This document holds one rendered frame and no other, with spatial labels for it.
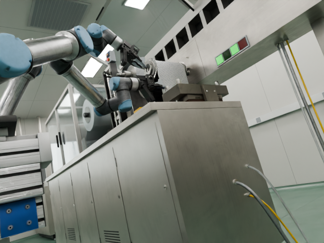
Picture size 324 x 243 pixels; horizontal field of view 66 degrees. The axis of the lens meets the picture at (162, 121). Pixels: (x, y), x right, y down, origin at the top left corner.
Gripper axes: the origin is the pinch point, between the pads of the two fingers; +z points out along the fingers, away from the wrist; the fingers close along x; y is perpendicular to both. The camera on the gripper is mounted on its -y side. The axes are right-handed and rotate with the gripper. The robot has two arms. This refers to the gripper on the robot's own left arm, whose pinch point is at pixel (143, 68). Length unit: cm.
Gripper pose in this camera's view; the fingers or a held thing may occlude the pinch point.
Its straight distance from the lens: 164.9
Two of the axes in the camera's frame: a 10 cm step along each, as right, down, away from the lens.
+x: -5.5, 3.2, 7.7
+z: 7.7, 5.6, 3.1
